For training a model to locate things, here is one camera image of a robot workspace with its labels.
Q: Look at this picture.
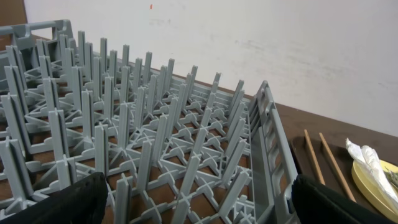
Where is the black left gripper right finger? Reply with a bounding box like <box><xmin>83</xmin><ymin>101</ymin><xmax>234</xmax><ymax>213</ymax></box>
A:
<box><xmin>292</xmin><ymin>174</ymin><xmax>392</xmax><ymax>224</ymax></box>

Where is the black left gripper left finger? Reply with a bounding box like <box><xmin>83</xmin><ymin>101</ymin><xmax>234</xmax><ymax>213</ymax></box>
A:
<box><xmin>1</xmin><ymin>172</ymin><xmax>108</xmax><ymax>224</ymax></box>

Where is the wooden chopstick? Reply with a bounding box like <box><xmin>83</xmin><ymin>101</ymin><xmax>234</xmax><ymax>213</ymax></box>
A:
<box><xmin>304</xmin><ymin>129</ymin><xmax>325</xmax><ymax>185</ymax></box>
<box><xmin>319</xmin><ymin>133</ymin><xmax>356</xmax><ymax>202</ymax></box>

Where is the white napkin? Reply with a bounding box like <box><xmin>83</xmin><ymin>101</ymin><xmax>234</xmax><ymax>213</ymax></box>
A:
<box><xmin>345</xmin><ymin>138</ymin><xmax>397</xmax><ymax>213</ymax></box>

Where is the dark brown serving tray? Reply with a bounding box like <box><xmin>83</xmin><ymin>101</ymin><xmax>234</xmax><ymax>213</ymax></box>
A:
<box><xmin>290</xmin><ymin>136</ymin><xmax>380</xmax><ymax>214</ymax></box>

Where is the yellow plate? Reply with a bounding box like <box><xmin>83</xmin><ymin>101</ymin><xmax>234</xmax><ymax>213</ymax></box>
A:
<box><xmin>351</xmin><ymin>161</ymin><xmax>397</xmax><ymax>222</ymax></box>

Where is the grey plastic dish rack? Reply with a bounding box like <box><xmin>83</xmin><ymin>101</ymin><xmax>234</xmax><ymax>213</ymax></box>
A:
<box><xmin>1</xmin><ymin>20</ymin><xmax>299</xmax><ymax>223</ymax></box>

